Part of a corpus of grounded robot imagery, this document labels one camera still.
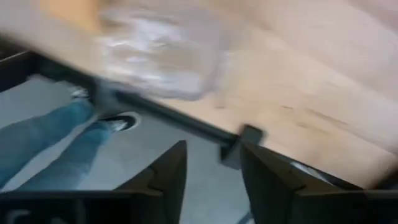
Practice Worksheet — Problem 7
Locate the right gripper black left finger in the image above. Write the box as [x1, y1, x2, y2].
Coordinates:
[114, 140, 187, 224]

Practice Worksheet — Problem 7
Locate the yellow waffle cloth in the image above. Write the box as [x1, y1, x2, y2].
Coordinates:
[37, 0, 103, 34]

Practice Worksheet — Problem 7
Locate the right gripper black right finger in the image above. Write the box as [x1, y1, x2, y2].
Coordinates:
[241, 142, 343, 224]

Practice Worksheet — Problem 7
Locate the clear plastic faceted cup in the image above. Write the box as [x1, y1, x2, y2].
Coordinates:
[96, 11, 233, 102]

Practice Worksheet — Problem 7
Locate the person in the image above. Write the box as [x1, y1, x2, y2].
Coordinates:
[0, 88, 139, 191]

